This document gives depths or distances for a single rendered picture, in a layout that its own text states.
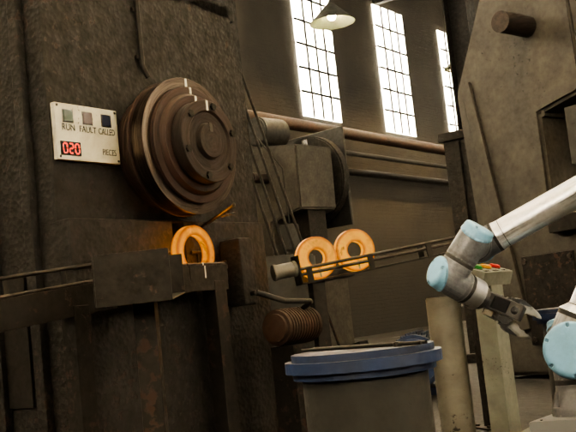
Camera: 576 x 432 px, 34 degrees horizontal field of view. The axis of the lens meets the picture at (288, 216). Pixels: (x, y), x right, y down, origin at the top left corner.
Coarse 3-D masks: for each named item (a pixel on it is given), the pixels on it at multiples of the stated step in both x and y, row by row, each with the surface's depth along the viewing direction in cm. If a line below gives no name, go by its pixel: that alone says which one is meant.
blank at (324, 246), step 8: (304, 240) 340; (312, 240) 340; (320, 240) 341; (304, 248) 339; (312, 248) 340; (320, 248) 341; (328, 248) 342; (304, 256) 338; (328, 256) 341; (336, 256) 342; (304, 264) 338; (304, 272) 338; (328, 272) 341
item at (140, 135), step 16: (176, 80) 314; (144, 96) 308; (160, 96) 307; (208, 96) 327; (144, 112) 300; (144, 128) 298; (144, 144) 297; (144, 160) 298; (144, 176) 301; (160, 176) 301; (160, 192) 301; (224, 192) 326; (176, 208) 310; (192, 208) 311; (208, 208) 318
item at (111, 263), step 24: (96, 264) 243; (120, 264) 243; (144, 264) 243; (168, 264) 243; (96, 288) 243; (120, 288) 243; (144, 288) 242; (168, 288) 242; (144, 312) 254; (144, 336) 253; (144, 360) 253; (144, 384) 252; (144, 408) 252
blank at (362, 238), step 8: (344, 232) 345; (352, 232) 346; (360, 232) 347; (336, 240) 345; (344, 240) 344; (352, 240) 345; (360, 240) 346; (368, 240) 347; (336, 248) 343; (344, 248) 344; (368, 248) 347; (344, 256) 343; (360, 264) 345; (368, 264) 346
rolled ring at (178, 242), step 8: (176, 232) 311; (184, 232) 310; (192, 232) 313; (200, 232) 316; (176, 240) 308; (184, 240) 310; (200, 240) 318; (208, 240) 319; (176, 248) 307; (208, 248) 319; (184, 256) 308; (208, 256) 318
